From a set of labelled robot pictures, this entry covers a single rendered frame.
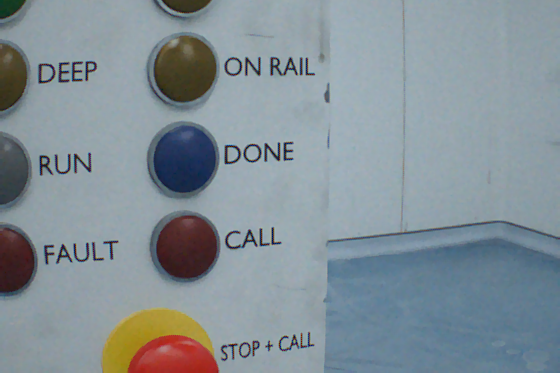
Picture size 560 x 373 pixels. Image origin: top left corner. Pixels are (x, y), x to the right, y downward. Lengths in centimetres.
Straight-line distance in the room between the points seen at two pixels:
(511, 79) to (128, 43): 439
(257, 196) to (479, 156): 428
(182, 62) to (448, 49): 414
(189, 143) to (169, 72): 3
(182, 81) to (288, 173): 6
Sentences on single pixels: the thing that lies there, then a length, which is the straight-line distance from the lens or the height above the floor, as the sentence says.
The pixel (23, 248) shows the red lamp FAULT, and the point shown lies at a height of 97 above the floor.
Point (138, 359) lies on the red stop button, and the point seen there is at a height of 93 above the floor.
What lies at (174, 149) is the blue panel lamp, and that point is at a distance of 31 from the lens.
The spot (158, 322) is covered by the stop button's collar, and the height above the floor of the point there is 93.
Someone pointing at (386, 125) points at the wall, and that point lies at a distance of 422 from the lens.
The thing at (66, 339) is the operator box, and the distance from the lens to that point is 32.
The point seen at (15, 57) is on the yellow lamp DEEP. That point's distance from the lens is 29.
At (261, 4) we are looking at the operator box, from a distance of 33.
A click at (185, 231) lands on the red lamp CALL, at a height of 97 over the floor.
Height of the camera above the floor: 104
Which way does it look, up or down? 7 degrees down
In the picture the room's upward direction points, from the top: straight up
